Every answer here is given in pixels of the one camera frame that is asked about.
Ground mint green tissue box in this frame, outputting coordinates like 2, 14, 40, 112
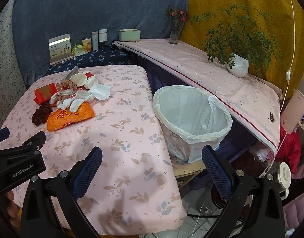
119, 29, 141, 42

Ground pale pink dotted cloth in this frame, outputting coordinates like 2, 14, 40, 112
114, 39, 283, 153

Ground blue grey backdrop cloth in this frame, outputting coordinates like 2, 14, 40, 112
12, 0, 188, 85

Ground navy floral cloth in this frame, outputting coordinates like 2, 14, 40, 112
46, 45, 132, 76

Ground dark red scrunchie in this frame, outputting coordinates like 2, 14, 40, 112
32, 102, 53, 126

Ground glass vase pink flowers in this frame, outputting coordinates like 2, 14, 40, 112
167, 7, 189, 45

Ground red paper box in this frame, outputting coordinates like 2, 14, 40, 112
34, 83, 57, 105

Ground small orange print box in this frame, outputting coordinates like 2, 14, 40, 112
82, 38, 92, 53

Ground black clip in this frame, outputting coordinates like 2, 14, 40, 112
270, 112, 274, 123

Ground pink quilted jacket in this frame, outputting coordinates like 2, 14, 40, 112
282, 164, 304, 230

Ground white card box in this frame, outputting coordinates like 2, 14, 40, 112
49, 33, 73, 65

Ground small green white box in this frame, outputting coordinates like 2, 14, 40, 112
72, 44, 85, 57

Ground white tissue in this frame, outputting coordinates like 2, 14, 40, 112
89, 83, 111, 101

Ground white cosmetic jar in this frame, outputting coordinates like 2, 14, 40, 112
98, 29, 107, 42

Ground mustard yellow backdrop cloth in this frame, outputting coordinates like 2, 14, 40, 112
181, 0, 304, 98

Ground white cloth glove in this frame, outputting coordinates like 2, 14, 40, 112
49, 89, 95, 113

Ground white lined trash bin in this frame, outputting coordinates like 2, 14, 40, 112
153, 85, 233, 163

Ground pink white appliance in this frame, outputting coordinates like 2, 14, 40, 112
280, 89, 304, 134

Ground white cosmetic tube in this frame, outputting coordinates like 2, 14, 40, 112
92, 31, 99, 51

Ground red garment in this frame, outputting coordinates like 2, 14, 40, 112
275, 126, 301, 174

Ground green plant white pot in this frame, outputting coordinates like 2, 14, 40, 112
192, 4, 284, 77

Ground person's left hand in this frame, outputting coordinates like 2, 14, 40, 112
5, 191, 21, 230

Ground grey foil wrapper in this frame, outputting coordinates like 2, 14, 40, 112
62, 66, 79, 80

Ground orange plastic snack bag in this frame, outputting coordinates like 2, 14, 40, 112
47, 103, 95, 132

